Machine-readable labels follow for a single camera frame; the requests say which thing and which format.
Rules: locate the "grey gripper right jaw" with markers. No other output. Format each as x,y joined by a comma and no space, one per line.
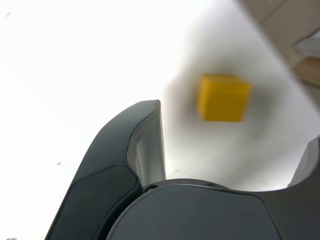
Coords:
200,215

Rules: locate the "yellow cube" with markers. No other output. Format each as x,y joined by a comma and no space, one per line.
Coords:
222,100

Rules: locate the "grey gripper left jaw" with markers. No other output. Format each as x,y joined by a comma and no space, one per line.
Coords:
100,175

